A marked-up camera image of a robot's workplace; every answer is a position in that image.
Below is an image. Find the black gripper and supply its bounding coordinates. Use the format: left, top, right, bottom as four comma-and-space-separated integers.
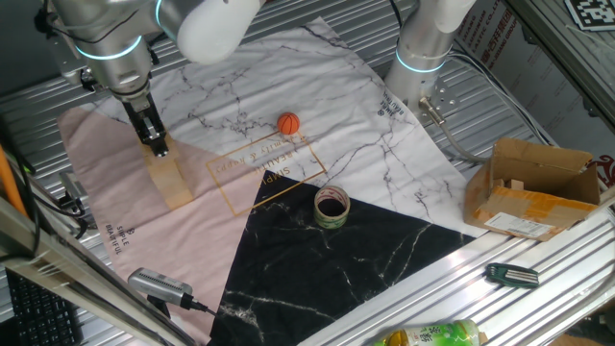
119, 92, 170, 160

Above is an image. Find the small orange basketball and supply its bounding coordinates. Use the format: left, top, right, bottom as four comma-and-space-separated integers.
276, 111, 302, 136

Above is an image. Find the orange pole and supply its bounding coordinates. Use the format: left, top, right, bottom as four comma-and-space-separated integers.
0, 143, 29, 220

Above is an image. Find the roll of clear tape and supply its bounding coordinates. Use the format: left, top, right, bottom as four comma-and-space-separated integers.
313, 185, 352, 230

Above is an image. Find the marble pink black cloth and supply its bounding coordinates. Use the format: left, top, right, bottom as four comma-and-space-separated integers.
56, 16, 486, 346

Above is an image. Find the black keyboard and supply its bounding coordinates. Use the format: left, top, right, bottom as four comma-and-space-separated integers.
4, 268, 86, 346

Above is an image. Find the green tea bottle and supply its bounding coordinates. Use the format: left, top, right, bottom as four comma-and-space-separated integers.
369, 319, 484, 346

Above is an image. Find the green hex key set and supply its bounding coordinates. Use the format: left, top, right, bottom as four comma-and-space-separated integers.
483, 261, 541, 289

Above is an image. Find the cardboard sheet with red print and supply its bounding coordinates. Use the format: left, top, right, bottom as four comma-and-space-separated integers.
454, 0, 615, 193

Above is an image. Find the open cardboard box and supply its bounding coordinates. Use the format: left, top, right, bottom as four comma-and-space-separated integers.
462, 136, 602, 243

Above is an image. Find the black white marker board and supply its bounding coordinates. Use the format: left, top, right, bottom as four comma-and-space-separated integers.
564, 0, 615, 33

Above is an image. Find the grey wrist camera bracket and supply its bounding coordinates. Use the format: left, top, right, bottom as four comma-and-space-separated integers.
33, 7, 97, 92

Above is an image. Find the silver depth camera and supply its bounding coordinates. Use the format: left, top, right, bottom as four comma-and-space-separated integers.
127, 266, 194, 309

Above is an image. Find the aluminium frame beam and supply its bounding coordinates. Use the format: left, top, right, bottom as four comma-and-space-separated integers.
504, 0, 615, 136
0, 196, 198, 346

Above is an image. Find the black camera cable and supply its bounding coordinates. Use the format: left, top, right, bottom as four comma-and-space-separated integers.
182, 295, 218, 317

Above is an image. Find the grey cable with connector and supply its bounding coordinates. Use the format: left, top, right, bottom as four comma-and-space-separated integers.
417, 95, 491, 164

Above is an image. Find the white cable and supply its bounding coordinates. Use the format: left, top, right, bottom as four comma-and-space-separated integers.
449, 50, 554, 145

